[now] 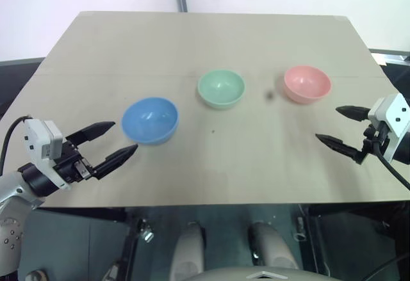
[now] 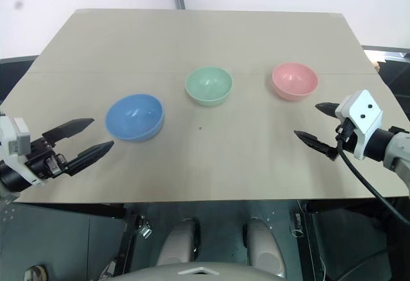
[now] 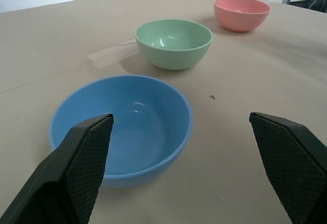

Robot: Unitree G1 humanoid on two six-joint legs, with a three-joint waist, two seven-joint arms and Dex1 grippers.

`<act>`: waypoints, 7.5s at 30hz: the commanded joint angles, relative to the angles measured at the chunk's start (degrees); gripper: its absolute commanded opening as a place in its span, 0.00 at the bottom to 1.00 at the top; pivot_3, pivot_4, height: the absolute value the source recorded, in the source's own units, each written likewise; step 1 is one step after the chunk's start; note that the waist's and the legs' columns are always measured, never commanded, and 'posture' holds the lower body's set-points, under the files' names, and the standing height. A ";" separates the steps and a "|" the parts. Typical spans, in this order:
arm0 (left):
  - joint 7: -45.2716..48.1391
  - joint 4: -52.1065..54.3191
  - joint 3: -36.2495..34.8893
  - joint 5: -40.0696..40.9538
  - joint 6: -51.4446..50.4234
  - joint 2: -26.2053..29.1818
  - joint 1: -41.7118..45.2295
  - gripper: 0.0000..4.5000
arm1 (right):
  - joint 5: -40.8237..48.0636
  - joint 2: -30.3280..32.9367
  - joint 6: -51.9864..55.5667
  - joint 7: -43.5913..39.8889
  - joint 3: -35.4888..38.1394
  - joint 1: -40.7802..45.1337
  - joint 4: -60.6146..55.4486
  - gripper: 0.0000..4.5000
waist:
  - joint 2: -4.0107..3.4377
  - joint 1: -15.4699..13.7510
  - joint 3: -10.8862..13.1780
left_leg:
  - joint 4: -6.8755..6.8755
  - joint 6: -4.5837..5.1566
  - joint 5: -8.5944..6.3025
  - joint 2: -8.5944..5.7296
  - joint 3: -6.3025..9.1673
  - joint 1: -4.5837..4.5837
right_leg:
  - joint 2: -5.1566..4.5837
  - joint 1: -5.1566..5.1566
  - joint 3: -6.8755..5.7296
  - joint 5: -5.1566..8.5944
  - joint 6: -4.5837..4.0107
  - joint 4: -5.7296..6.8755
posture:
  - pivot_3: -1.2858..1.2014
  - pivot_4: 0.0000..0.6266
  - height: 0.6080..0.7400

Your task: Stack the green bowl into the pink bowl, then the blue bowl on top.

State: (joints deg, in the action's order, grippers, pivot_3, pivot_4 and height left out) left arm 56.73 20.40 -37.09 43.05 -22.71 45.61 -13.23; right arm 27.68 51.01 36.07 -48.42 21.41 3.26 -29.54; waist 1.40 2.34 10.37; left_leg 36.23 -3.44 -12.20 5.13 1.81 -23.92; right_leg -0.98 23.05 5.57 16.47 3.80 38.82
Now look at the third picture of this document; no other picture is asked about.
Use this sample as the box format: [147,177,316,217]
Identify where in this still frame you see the blue bowl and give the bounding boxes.
[48,74,194,188]

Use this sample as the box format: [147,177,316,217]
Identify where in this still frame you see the clear tape strip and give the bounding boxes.
[87,39,138,69]

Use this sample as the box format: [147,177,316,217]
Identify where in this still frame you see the green bowl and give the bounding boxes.
[135,19,214,71]

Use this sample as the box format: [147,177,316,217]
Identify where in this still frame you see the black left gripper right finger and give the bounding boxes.
[249,112,327,224]

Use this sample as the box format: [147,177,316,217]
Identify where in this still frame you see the red bowl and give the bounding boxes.
[213,0,271,33]

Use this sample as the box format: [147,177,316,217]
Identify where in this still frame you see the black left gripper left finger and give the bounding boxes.
[0,113,114,224]

